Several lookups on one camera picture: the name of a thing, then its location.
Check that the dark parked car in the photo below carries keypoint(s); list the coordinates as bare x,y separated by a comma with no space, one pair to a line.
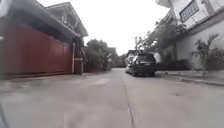
145,63

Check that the white parked vehicle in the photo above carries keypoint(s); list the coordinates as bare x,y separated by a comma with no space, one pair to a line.
129,60

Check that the raised concrete pavement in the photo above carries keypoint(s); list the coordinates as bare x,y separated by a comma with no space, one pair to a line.
200,77

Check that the pole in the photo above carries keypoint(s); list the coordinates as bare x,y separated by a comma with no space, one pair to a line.
135,42

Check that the small leafy tree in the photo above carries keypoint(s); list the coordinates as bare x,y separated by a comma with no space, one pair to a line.
206,55

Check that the house with pitched roof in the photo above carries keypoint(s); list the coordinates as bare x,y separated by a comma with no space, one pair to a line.
63,15

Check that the dark hedge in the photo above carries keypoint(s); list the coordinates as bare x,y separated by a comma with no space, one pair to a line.
176,65

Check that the clump of green trees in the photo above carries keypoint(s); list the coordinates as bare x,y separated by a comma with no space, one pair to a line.
98,55

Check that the red metal gate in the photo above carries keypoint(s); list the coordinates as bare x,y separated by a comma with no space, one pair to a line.
36,53

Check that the grey concrete road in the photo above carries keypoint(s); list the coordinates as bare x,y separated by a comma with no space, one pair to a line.
100,103

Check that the white walled building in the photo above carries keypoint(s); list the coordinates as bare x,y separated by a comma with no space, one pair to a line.
200,20

